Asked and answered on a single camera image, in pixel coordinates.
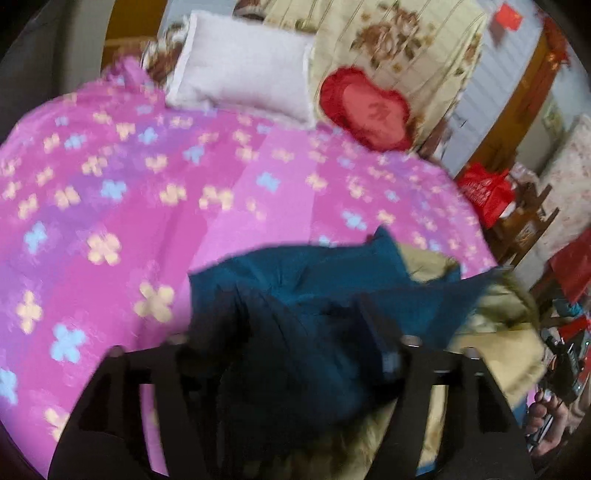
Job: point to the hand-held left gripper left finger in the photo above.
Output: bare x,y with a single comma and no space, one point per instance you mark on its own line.
161,383

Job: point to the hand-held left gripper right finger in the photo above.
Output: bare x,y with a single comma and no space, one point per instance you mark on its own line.
390,360

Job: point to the teal puffer jacket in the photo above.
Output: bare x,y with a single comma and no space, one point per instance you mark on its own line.
300,286

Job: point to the person's right hand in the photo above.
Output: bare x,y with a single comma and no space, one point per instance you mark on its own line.
549,429

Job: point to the khaki fur-trimmed coat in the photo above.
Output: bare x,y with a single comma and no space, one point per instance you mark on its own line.
498,350

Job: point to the red cloth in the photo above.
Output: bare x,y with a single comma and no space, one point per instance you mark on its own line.
572,267

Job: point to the wooden chair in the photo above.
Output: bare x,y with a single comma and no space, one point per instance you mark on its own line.
531,221

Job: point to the pink floral bedsheet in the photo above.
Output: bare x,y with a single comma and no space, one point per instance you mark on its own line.
138,207

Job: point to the pink floral lace curtain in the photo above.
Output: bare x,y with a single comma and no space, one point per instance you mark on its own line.
568,184

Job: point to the red shopping bag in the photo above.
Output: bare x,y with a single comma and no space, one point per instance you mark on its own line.
485,191

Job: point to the red heart-shaped pillow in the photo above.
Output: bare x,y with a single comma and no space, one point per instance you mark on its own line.
364,108

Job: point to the yellow rose-print quilt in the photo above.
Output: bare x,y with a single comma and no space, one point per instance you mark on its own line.
415,55

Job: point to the brown floral pillow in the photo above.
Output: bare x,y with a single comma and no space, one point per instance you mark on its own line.
159,64

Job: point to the red door hanging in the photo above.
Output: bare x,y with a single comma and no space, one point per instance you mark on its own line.
558,41

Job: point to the white pillow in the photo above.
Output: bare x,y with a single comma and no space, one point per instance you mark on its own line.
240,69

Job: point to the framed wall picture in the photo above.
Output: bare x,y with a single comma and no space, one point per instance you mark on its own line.
553,117

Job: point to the red paper wall decoration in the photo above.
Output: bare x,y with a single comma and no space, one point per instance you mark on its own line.
508,17

